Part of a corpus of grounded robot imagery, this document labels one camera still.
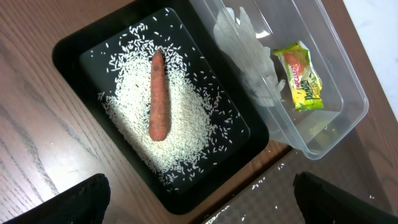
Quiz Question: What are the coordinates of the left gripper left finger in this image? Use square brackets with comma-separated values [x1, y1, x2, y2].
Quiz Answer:
[4, 174, 111, 224]

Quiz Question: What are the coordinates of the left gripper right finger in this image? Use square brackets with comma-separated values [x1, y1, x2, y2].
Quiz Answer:
[293, 171, 397, 224]

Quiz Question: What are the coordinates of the orange carrot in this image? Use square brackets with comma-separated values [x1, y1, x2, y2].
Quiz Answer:
[149, 50, 170, 141]

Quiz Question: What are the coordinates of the yellow snack wrapper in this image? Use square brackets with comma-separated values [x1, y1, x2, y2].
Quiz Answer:
[272, 41, 324, 111]

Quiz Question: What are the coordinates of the white rice pile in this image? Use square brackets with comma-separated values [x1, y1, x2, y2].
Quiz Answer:
[89, 9, 239, 192]

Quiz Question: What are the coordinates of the white tissue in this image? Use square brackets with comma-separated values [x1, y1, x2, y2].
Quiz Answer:
[213, 7, 285, 107]

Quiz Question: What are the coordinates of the dark brown serving tray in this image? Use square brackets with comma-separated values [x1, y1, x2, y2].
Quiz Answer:
[206, 132, 397, 223]

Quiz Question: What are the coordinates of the black rectangular tray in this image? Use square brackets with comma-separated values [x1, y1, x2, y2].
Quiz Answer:
[52, 0, 269, 215]

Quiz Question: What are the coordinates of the clear plastic bin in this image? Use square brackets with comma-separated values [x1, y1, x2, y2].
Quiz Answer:
[193, 0, 369, 160]

